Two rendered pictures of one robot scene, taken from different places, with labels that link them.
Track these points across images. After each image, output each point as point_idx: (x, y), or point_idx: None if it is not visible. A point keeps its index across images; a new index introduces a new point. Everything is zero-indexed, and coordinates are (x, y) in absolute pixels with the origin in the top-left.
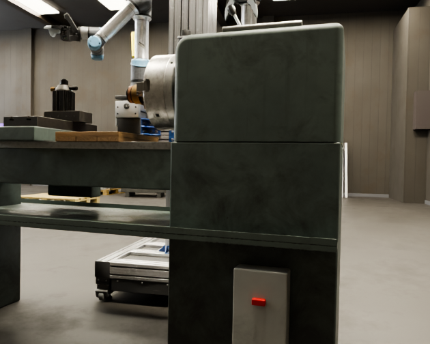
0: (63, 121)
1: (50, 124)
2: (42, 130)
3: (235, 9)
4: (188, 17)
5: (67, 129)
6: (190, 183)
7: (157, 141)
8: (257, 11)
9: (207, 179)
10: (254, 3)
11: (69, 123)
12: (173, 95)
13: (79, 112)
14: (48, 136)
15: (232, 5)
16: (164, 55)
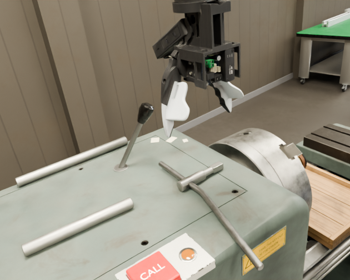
0: (340, 151)
1: (319, 148)
2: (304, 151)
3: (138, 114)
4: None
5: (346, 161)
6: None
7: (328, 243)
8: (165, 122)
9: None
10: (164, 100)
11: None
12: None
13: None
14: (312, 158)
15: (140, 105)
16: (235, 134)
